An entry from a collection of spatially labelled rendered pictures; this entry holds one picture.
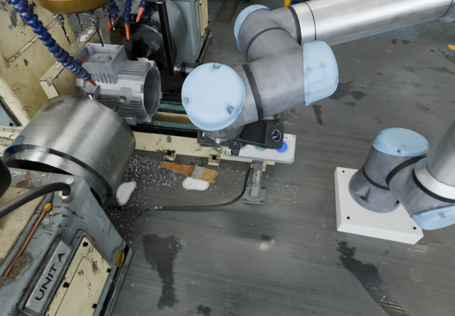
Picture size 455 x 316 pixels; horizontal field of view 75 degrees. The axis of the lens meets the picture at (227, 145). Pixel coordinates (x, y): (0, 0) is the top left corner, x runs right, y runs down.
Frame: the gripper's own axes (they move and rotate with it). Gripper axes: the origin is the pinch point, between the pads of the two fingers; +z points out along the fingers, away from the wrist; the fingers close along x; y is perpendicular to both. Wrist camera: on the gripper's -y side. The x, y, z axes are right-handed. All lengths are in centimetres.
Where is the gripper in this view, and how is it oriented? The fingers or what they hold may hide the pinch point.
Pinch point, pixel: (240, 139)
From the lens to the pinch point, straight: 68.0
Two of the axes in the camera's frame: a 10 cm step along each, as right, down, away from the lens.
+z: 0.8, 1.3, 9.9
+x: -1.2, 9.9, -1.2
